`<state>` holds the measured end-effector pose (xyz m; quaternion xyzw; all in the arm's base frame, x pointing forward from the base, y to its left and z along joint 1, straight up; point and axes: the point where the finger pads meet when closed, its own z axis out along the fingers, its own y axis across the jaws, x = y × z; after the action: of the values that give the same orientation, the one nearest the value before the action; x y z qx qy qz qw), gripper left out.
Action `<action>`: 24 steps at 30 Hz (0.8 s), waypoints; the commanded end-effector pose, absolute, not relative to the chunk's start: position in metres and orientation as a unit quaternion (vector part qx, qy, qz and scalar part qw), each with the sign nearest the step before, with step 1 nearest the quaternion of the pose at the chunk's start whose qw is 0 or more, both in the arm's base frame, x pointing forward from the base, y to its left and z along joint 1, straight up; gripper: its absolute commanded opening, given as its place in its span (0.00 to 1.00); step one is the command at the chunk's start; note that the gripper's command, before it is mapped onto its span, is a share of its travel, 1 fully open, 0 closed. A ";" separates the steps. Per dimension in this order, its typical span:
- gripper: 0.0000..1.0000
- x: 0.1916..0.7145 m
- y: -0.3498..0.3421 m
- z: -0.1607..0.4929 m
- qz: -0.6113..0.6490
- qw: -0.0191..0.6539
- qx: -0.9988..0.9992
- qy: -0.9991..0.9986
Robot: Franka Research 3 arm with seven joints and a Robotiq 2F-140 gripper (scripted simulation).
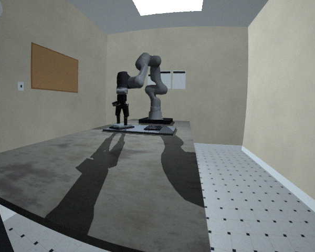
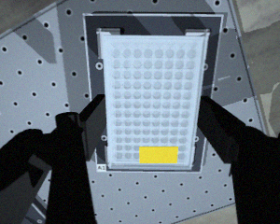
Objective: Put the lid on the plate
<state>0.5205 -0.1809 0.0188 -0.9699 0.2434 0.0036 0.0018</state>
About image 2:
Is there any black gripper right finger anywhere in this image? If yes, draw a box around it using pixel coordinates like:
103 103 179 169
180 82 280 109
197 96 280 224

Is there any dark grey rectangular frame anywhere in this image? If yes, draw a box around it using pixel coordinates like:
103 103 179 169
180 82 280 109
21 198 47 224

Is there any clear rectangular plastic lid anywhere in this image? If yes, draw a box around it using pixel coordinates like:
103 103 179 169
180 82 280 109
102 35 208 170

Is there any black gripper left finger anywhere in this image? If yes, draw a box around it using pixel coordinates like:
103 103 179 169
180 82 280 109
0 94 106 224

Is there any grey perforated base plate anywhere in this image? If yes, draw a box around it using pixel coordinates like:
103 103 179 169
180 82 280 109
0 0 267 224

